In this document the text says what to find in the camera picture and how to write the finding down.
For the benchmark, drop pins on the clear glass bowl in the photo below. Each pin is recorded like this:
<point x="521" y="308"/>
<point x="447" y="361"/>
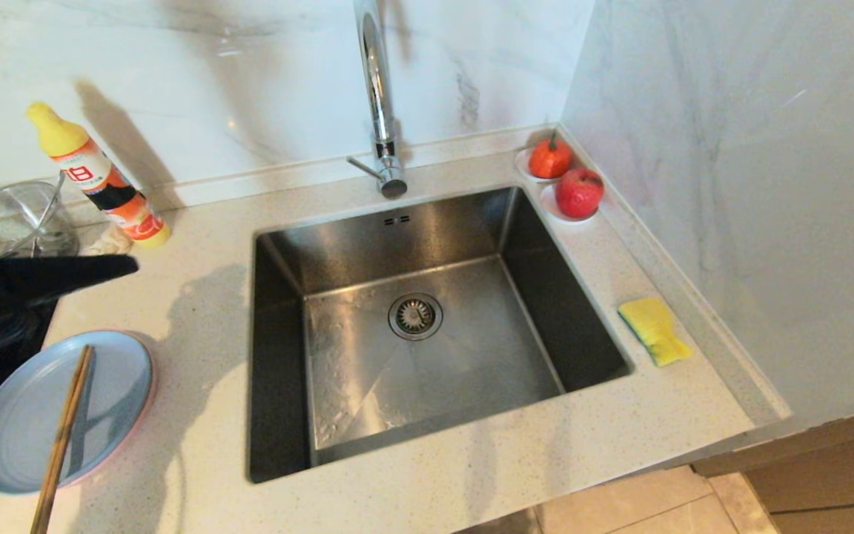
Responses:
<point x="27" y="219"/>

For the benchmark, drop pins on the light blue plate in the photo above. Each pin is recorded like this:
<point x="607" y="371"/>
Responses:
<point x="19" y="423"/>

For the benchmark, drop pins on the stainless steel sink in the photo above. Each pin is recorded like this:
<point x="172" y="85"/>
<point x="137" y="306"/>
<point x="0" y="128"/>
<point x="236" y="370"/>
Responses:
<point x="471" y="319"/>

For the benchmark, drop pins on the wooden cabinet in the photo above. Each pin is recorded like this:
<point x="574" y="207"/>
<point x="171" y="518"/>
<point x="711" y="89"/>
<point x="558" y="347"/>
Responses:
<point x="827" y="475"/>

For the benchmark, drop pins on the yellow green sponge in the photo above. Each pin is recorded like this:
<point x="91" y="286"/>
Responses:
<point x="653" y="326"/>

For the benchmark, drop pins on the crumpled beige rag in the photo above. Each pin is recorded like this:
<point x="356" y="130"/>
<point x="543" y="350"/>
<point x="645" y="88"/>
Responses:
<point x="112" y="241"/>

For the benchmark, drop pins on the metal drain strainer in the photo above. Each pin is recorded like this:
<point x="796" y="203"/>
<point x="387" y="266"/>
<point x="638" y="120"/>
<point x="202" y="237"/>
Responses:
<point x="415" y="316"/>

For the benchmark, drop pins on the orange dish soap bottle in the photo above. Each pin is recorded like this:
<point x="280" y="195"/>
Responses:
<point x="101" y="182"/>

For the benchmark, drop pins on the chrome faucet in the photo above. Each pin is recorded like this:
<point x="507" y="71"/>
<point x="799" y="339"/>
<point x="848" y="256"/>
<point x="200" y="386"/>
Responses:
<point x="381" y="96"/>

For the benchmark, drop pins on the pink plate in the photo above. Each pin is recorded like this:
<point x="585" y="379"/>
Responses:
<point x="144" y="411"/>

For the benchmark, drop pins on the small white dish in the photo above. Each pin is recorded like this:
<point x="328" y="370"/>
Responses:
<point x="551" y="211"/>
<point x="522" y="169"/>

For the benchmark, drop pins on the orange toy pumpkin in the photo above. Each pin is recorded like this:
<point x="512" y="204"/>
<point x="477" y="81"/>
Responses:
<point x="550" y="158"/>

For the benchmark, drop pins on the red toy apple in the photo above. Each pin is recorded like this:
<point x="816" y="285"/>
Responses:
<point x="579" y="193"/>

